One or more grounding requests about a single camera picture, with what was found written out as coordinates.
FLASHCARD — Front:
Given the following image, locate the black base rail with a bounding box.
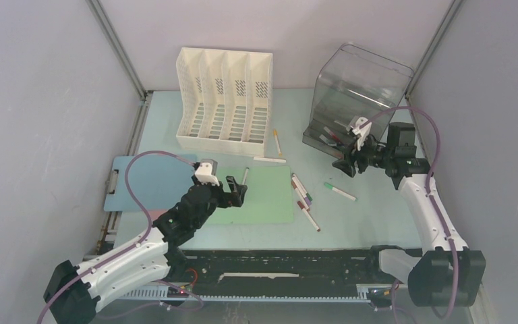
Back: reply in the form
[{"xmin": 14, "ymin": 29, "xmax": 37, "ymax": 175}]
[{"xmin": 144, "ymin": 243, "xmax": 409, "ymax": 298}]

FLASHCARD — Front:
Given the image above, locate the red capped white marker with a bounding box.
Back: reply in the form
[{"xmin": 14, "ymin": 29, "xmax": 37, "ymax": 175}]
[{"xmin": 297, "ymin": 201, "xmax": 321, "ymax": 232}]

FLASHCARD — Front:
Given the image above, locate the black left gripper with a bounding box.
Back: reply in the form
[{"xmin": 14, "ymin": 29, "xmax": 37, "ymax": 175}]
[{"xmin": 192, "ymin": 174, "xmax": 246, "ymax": 230}]

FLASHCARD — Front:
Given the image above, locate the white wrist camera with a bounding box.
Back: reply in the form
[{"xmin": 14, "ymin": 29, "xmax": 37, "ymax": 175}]
[
  {"xmin": 194, "ymin": 159, "xmax": 220, "ymax": 186},
  {"xmin": 347, "ymin": 117, "xmax": 372, "ymax": 151}
]

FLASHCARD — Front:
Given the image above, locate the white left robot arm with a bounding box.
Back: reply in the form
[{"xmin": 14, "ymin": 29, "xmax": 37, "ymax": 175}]
[{"xmin": 43, "ymin": 176, "xmax": 248, "ymax": 323}]

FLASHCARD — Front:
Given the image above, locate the green clipboard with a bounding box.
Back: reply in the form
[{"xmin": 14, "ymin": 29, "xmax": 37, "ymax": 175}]
[{"xmin": 205, "ymin": 165, "xmax": 294, "ymax": 225}]

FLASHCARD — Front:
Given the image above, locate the brown capped white marker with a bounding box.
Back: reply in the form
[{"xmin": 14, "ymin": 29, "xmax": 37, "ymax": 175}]
[{"xmin": 291, "ymin": 178, "xmax": 309, "ymax": 209}]

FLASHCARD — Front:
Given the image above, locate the blue clipboard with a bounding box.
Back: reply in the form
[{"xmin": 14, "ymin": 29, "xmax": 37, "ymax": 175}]
[{"xmin": 103, "ymin": 155, "xmax": 194, "ymax": 212}]

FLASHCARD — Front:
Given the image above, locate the white file organizer rack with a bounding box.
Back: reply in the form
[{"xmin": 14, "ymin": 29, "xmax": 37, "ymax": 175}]
[{"xmin": 176, "ymin": 47, "xmax": 273, "ymax": 157}]

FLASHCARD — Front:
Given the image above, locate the pink paper sheet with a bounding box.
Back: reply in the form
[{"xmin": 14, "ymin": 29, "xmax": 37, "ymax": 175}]
[{"xmin": 148, "ymin": 210, "xmax": 175, "ymax": 223}]

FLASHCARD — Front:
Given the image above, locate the white marker pen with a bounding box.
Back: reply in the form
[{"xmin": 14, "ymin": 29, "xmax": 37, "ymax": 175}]
[{"xmin": 253, "ymin": 157, "xmax": 287, "ymax": 163}]

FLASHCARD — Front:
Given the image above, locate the yellow capped pen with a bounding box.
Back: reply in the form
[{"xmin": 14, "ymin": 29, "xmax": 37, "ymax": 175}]
[{"xmin": 272, "ymin": 129, "xmax": 283, "ymax": 157}]

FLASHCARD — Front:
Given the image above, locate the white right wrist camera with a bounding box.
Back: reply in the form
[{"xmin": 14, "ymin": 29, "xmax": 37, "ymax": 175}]
[{"xmin": 347, "ymin": 117, "xmax": 372, "ymax": 151}]

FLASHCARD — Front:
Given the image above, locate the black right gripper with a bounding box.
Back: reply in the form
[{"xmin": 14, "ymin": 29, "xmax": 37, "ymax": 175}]
[{"xmin": 333, "ymin": 132, "xmax": 394, "ymax": 178}]

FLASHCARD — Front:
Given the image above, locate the teal capped white marker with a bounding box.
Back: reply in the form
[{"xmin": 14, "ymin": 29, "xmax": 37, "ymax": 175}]
[{"xmin": 242, "ymin": 167, "xmax": 250, "ymax": 185}]

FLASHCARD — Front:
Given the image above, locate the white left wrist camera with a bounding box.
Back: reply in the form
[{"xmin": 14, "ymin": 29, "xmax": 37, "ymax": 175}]
[{"xmin": 194, "ymin": 159, "xmax": 220, "ymax": 186}]

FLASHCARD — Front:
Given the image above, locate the clear red ink pen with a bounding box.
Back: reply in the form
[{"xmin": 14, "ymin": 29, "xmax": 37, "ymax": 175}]
[{"xmin": 320, "ymin": 126, "xmax": 344, "ymax": 148}]

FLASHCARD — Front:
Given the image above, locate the green capped white marker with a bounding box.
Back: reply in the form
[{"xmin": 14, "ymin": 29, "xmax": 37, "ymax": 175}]
[{"xmin": 324, "ymin": 182, "xmax": 357, "ymax": 201}]

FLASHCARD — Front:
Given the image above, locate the transparent grey drawer box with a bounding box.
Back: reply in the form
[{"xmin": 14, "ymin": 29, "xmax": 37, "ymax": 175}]
[{"xmin": 302, "ymin": 43, "xmax": 414, "ymax": 158}]

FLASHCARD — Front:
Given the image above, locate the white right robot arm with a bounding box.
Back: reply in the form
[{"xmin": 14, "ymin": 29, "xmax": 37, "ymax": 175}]
[{"xmin": 333, "ymin": 117, "xmax": 486, "ymax": 307}]

